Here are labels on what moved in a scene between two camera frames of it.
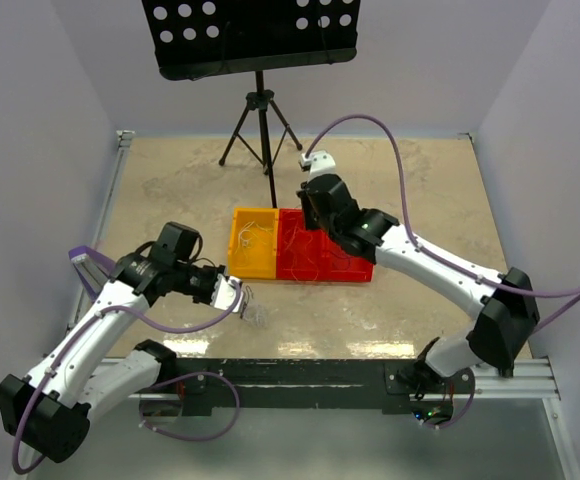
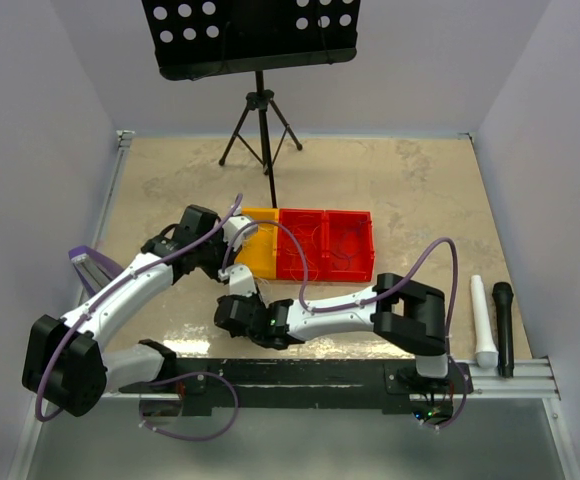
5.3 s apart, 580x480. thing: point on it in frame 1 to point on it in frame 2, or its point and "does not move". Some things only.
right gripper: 308,221 to 255,298
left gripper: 214,269 to 213,272
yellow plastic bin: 253,252 does not move
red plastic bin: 340,266 does not move
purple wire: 341,258 does not move
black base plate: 397,385 does not move
